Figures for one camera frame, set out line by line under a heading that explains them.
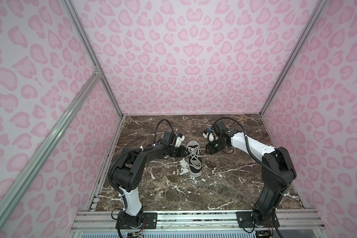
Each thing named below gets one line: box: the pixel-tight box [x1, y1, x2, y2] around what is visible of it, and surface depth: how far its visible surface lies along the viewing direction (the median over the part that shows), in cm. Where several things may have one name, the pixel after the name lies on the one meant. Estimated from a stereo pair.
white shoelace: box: [185, 145, 208, 160], surface depth 96 cm
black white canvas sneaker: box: [185, 139, 204, 178], surface depth 90 cm
